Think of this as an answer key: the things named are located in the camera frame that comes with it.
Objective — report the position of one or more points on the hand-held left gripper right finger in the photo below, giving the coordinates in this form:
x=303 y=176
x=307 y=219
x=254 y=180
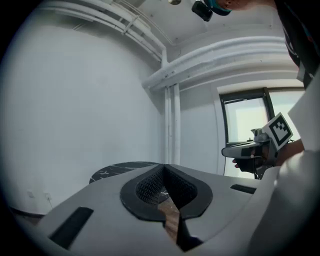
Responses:
x=220 y=200

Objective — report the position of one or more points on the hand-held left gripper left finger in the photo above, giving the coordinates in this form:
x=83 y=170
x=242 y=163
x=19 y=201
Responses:
x=105 y=200

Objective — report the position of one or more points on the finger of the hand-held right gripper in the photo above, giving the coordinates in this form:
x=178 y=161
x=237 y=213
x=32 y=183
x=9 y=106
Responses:
x=233 y=152

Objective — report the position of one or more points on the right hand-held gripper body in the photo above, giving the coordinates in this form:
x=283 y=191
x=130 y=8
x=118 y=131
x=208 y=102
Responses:
x=277 y=130

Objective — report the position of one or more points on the person's right forearm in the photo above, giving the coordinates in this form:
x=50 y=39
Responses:
x=290 y=152

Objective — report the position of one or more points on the person's right hand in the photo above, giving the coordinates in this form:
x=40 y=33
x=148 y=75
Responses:
x=247 y=165

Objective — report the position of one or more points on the dark framed window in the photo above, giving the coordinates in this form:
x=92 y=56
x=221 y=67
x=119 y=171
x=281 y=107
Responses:
x=247 y=120

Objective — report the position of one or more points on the black printed shirt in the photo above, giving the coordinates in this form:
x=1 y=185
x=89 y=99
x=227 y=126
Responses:
x=302 y=37

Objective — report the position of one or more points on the person's head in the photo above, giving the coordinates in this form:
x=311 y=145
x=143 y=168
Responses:
x=245 y=3

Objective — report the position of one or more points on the teal face mask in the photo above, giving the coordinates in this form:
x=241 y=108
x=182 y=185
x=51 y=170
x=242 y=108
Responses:
x=220 y=8

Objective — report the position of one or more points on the white ceiling pipes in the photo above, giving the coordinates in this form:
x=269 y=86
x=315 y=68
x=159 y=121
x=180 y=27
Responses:
x=146 y=40

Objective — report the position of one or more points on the round ceiling lamp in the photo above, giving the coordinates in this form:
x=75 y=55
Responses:
x=174 y=2

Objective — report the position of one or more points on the thick white wall pipe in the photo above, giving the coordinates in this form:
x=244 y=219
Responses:
x=176 y=120

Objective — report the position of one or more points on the white wall socket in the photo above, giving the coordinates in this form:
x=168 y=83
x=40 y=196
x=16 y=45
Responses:
x=37 y=195

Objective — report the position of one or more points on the thin white wall pipe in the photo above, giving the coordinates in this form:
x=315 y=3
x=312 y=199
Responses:
x=168 y=120

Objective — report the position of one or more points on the large white duct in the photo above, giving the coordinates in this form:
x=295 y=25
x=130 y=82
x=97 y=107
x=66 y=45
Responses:
x=212 y=53

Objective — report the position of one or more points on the black head camera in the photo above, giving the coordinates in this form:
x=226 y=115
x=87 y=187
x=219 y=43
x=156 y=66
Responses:
x=202 y=10

